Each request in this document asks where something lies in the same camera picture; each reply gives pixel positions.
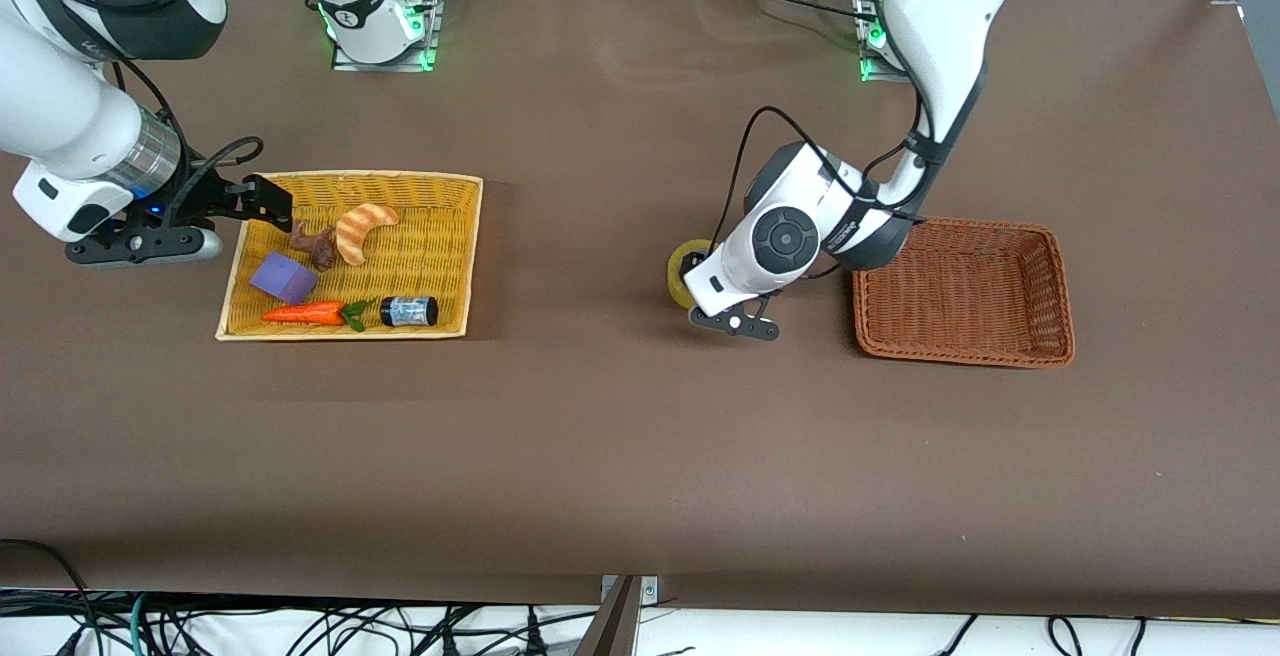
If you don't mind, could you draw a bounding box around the dark grey support strut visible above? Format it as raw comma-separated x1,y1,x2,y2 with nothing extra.
574,576,643,656

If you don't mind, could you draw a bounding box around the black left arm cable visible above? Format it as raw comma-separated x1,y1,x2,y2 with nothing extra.
718,0,946,272

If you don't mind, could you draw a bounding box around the clear yellowish tape roll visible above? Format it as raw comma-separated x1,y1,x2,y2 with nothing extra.
666,238,717,311

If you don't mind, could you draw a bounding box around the yellow wicker basket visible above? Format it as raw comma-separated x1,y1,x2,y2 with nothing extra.
215,171,485,342

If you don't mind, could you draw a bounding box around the metal table edge bracket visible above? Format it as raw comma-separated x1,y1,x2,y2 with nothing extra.
600,574,660,605

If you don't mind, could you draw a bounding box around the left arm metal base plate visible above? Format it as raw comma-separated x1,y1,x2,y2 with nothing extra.
858,0,916,86

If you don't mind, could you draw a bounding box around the orange toy carrot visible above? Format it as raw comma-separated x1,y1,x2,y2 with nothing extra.
261,299,379,334

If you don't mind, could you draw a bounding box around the brown toy figure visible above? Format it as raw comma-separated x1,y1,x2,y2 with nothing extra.
285,218,339,273

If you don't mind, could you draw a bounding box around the purple foam block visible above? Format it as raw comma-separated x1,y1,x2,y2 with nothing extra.
249,252,320,305

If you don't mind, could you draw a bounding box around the thick black floor cable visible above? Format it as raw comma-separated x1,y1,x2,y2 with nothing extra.
0,538,99,656

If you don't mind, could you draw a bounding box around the toy croissant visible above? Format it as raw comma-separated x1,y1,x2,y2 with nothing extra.
335,203,401,267

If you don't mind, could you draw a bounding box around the brown wicker basket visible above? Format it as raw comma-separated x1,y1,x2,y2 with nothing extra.
851,216,1077,369

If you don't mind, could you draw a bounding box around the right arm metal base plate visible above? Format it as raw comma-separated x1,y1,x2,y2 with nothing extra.
330,0,441,73

